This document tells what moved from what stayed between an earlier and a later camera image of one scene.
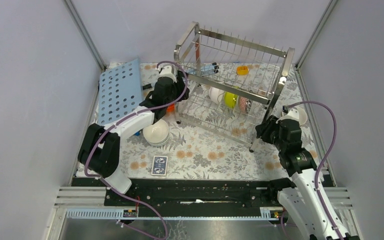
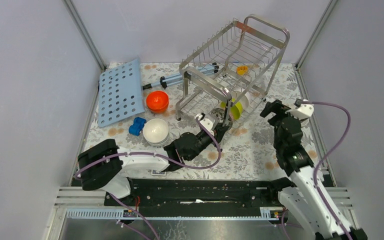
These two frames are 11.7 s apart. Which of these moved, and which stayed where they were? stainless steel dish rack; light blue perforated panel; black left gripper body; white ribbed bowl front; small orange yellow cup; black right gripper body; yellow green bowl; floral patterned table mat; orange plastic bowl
Moved: black left gripper body; stainless steel dish rack; orange plastic bowl; yellow green bowl
Stayed: floral patterned table mat; black right gripper body; white ribbed bowl front; small orange yellow cup; light blue perforated panel
